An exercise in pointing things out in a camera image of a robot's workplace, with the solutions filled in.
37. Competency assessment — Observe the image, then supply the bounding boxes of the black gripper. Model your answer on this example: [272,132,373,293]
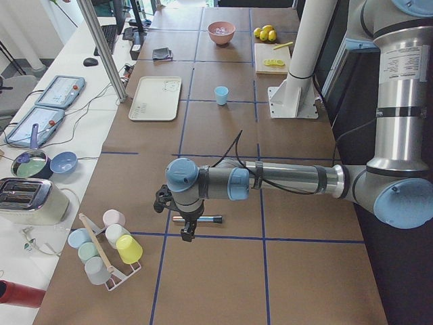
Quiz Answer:
[179,209,203,241]

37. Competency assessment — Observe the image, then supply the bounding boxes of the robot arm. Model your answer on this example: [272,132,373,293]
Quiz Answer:
[154,1,432,242]

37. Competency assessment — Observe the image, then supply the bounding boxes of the yellow cup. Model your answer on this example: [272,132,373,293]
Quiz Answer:
[116,234,143,265]

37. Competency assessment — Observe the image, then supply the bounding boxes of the white cup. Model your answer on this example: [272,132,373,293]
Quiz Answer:
[105,223,131,249]

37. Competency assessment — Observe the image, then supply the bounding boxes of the pink cup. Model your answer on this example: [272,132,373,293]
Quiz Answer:
[102,209,126,228]

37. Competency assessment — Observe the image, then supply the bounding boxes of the white cup rack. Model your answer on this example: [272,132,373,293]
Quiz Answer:
[78,213,142,291]

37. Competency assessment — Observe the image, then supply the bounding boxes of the grey cup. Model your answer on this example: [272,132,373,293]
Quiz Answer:
[85,256,111,285]

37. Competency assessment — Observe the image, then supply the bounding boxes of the green cup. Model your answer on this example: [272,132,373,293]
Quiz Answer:
[78,242,99,264]

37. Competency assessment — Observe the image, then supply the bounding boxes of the blue cup on rack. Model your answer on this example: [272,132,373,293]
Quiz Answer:
[68,228,92,249]

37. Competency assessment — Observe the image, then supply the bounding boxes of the light blue cup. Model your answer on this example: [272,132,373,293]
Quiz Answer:
[214,86,229,106]

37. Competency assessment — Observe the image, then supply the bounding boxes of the steel muddler black tip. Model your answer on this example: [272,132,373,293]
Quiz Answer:
[172,215,223,223]

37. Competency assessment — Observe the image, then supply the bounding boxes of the cream bear tray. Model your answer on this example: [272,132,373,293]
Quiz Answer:
[129,77,182,121]

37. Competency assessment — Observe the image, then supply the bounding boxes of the blue bowl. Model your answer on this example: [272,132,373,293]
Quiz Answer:
[50,152,78,174]

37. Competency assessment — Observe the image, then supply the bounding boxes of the cream toaster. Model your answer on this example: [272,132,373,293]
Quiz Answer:
[1,177,70,225]

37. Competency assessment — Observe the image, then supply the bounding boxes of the dark blue saucepan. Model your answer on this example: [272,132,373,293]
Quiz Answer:
[11,123,53,179]

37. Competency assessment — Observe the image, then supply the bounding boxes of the grey folded cloth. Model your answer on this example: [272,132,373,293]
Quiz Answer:
[152,47,173,61]

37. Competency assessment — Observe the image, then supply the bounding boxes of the teach pendant near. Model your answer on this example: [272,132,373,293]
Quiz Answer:
[5,106,65,148]

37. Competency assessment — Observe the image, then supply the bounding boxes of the teach pendant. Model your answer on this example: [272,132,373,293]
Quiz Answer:
[35,75,86,110]
[5,106,65,148]

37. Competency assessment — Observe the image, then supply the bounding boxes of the bamboo cutting board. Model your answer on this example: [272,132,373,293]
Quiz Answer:
[254,43,291,75]

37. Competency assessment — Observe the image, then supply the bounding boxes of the teach pendant far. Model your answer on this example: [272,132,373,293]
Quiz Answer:
[35,75,86,110]

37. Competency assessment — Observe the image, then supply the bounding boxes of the lemon slices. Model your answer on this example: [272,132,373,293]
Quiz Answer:
[263,59,286,67]

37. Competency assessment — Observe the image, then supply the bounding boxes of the red cylinder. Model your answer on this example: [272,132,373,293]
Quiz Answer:
[1,280,46,308]

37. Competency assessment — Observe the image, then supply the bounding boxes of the black computer mouse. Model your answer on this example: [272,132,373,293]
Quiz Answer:
[83,58,99,67]

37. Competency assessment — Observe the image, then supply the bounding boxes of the pink bowl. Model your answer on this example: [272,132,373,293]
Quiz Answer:
[208,21,236,45]

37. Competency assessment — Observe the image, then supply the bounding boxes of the monitor stand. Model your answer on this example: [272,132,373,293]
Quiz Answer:
[122,0,147,45]

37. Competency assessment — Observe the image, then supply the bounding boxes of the yellow lemon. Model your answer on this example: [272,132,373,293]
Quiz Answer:
[253,28,262,38]
[268,30,277,42]
[259,30,269,42]
[262,24,275,33]

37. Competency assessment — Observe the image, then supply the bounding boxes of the yellow-green plastic knife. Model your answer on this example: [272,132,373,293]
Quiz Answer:
[273,41,294,50]

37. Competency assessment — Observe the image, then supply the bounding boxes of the black keyboard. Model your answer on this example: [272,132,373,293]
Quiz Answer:
[101,24,118,53]

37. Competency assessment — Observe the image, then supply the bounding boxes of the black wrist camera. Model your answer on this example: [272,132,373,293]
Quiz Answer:
[153,184,177,213]

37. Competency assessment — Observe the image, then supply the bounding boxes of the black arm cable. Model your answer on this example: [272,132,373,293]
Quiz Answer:
[211,129,317,196]

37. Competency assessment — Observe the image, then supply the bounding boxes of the aluminium frame post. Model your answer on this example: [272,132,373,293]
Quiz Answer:
[77,0,127,103]

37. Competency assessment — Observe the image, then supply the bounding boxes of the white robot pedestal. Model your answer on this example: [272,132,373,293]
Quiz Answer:
[268,0,337,119]

